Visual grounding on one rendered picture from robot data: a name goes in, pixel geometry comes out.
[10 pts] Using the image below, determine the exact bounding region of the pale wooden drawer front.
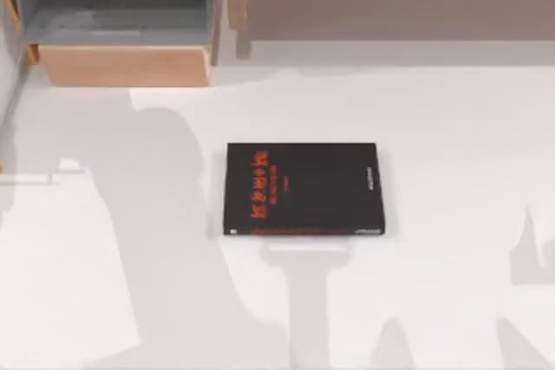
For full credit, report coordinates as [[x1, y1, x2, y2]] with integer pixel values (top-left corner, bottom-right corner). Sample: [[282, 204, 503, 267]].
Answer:
[[37, 43, 212, 88]]

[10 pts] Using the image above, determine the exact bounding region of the wooden cupboard frame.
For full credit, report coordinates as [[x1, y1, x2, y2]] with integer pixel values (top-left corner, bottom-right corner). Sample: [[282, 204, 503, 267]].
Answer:
[[0, 0, 41, 66]]

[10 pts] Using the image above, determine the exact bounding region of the black book with red lettering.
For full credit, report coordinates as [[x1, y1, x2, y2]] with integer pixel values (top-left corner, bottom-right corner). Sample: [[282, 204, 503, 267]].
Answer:
[[223, 141, 386, 237]]

